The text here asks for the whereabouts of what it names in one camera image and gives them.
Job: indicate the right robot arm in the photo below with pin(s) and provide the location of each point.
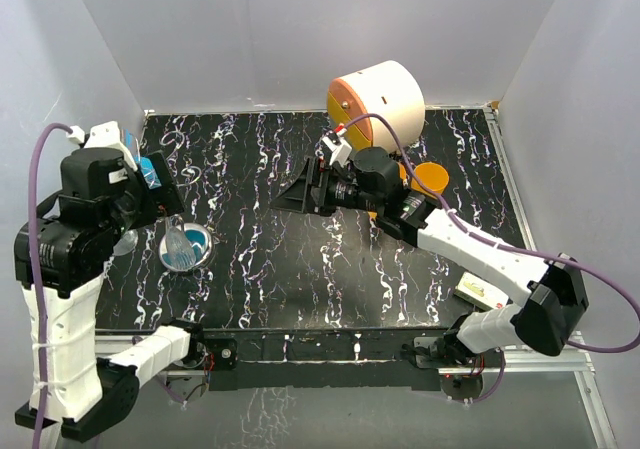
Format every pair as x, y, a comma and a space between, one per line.
547, 299

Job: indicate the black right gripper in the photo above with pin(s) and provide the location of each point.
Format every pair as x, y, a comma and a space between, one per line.
295, 198

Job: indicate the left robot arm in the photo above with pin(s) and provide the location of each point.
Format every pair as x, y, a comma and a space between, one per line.
60, 257

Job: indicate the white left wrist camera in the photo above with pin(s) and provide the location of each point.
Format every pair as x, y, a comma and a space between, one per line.
106, 135

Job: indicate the round white drawer cabinet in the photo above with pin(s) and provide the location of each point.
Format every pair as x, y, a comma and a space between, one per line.
387, 89

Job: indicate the blue wine glass far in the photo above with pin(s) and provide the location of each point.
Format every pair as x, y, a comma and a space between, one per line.
149, 173

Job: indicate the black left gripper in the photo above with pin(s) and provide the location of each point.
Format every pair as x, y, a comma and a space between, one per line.
161, 201

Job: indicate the aluminium frame rail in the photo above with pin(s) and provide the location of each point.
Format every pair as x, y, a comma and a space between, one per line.
327, 274

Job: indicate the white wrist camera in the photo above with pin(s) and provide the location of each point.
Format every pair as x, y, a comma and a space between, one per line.
336, 148
106, 135

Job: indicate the small yellow white box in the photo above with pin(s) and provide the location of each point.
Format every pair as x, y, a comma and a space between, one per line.
479, 293

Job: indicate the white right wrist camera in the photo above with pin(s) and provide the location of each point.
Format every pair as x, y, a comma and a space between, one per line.
336, 148

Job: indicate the yellow wine glass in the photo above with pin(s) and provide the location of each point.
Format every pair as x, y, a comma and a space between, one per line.
434, 176
405, 181

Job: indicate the clear wine glass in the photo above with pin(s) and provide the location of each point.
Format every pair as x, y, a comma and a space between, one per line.
178, 250

